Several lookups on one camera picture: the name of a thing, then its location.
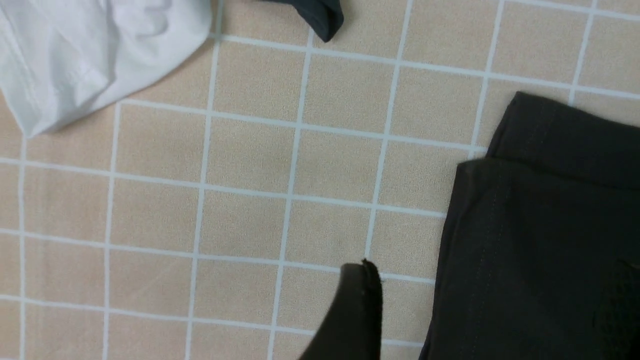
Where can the dark gray long-sleeve shirt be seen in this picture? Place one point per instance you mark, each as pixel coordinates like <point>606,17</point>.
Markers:
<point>539,254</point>

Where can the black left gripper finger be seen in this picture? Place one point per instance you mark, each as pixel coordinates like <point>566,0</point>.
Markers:
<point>352,326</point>

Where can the white crumpled shirt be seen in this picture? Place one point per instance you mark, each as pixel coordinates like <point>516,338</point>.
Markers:
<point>62,60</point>

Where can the dark teal crumpled shirt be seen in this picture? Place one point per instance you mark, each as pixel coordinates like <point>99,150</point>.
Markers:
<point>324,17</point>

